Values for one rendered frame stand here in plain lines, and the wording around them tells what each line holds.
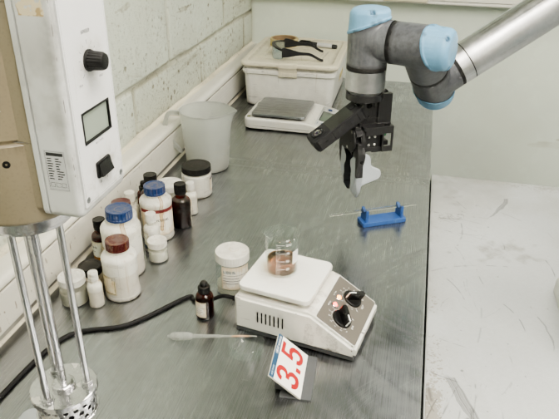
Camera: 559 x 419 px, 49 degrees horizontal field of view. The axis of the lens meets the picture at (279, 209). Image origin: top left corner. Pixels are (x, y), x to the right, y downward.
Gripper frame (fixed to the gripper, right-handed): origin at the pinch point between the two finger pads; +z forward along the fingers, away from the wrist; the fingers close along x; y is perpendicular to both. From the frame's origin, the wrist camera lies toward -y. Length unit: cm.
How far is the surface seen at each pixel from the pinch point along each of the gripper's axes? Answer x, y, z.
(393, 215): -0.3, 10.7, 8.2
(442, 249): -14.1, 14.8, 9.2
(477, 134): 80, 85, 28
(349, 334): -37.3, -14.6, 5.1
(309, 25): 112, 29, -8
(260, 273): -25.1, -25.2, -0.1
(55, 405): -55, -54, -9
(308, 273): -27.3, -17.9, 0.0
